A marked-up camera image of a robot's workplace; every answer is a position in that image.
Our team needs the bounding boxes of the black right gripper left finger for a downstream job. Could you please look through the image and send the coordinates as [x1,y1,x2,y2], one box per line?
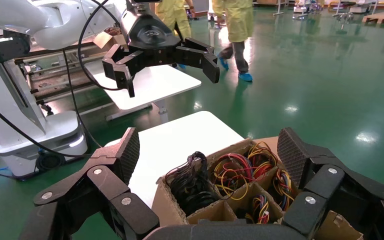
[19,127,160,240]

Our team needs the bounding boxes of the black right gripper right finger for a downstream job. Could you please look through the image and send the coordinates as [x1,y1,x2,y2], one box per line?
[277,127,384,240]

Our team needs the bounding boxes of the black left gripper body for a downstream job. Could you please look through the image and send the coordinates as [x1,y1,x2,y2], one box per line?
[120,6,183,67]

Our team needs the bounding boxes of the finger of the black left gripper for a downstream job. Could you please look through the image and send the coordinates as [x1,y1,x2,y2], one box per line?
[175,37,221,84]
[101,43,147,99]

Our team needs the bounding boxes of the power supply with coloured wires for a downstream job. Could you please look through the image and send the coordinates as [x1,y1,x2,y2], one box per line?
[271,168,296,212]
[246,141,279,180]
[243,194,271,225]

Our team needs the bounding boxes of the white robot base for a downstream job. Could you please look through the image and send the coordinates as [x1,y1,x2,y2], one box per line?
[0,26,89,178]

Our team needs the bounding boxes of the small open cardboard box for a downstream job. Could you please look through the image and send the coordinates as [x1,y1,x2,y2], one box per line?
[92,28,128,51]

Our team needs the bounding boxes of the brown divided cardboard box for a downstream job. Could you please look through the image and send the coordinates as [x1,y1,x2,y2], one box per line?
[151,135,365,240]

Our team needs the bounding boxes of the person with pink trousers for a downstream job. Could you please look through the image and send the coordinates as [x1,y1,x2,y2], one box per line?
[154,0,196,41]

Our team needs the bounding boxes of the white side table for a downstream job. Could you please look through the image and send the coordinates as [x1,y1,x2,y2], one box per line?
[84,61,203,123]

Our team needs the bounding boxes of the person with dark trousers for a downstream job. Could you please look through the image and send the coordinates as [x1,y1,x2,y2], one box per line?
[211,0,255,83]

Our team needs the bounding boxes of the metal roller rack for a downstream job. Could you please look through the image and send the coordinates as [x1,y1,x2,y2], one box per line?
[14,41,113,112]

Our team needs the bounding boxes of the black looping robot cable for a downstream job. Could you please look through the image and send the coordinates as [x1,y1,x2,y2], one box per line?
[77,0,124,92]

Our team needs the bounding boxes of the black hanging robot cable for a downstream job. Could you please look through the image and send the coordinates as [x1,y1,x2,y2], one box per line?
[62,48,103,149]

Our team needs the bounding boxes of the wire bundles in box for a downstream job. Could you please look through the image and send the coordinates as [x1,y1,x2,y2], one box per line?
[210,152,256,201]

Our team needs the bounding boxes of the black long robot cable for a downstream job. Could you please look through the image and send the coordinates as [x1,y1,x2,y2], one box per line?
[0,95,92,159]

